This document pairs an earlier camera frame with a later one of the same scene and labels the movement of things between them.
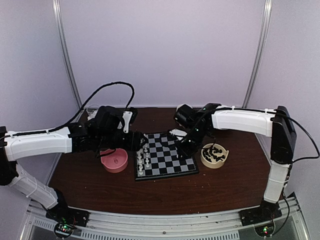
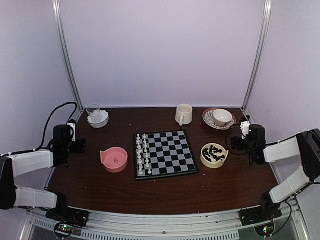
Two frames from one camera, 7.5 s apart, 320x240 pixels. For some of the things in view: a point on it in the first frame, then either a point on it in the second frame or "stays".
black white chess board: (157, 157) stays
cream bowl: (213, 155) stays
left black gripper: (133, 144) -> (80, 146)
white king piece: (139, 160) stays
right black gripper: (186, 152) -> (239, 146)
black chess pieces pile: (207, 153) stays
